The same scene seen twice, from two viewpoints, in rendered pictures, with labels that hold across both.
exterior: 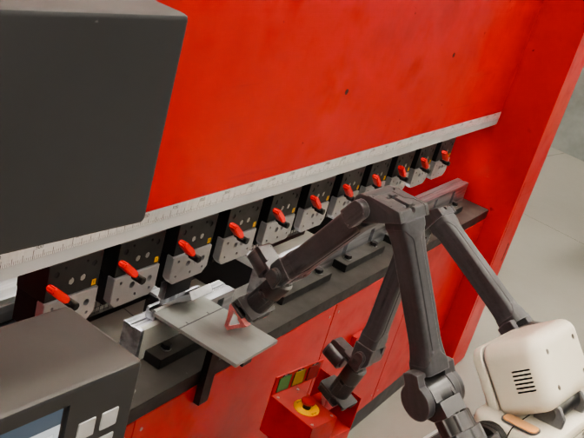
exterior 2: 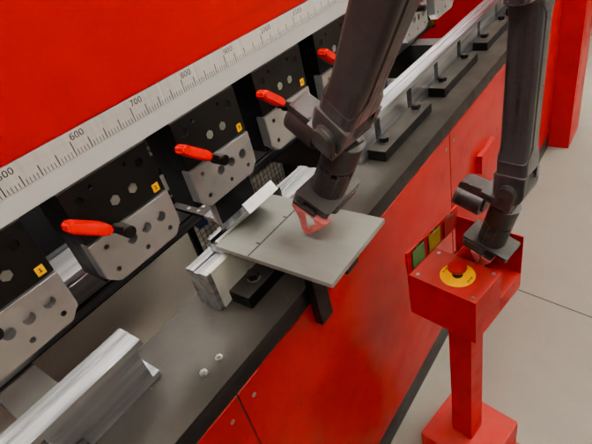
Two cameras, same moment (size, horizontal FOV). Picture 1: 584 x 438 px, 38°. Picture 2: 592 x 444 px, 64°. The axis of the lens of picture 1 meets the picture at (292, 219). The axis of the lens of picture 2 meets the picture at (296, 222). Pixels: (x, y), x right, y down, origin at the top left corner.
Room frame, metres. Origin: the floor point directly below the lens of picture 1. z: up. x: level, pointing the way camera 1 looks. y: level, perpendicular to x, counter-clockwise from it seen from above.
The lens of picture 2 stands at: (1.17, -0.11, 1.51)
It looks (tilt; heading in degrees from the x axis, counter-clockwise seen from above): 35 degrees down; 18
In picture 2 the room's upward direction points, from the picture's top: 15 degrees counter-clockwise
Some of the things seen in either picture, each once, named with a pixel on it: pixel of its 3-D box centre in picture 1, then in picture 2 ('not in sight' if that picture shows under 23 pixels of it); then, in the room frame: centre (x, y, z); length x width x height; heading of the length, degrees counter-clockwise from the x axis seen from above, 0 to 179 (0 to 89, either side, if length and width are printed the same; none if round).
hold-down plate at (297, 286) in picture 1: (301, 284); (401, 129); (2.42, -0.09, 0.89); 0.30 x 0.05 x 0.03; 153
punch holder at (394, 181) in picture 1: (391, 169); not in sight; (2.95, -0.30, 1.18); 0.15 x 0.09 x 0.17; 153
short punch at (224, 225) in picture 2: (175, 284); (232, 198); (1.91, 0.24, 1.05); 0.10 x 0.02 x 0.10; 153
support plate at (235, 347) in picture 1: (215, 328); (298, 234); (1.84, 0.10, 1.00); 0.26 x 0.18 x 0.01; 63
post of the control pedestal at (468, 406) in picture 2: not in sight; (466, 370); (1.98, -0.20, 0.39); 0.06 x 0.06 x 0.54; 53
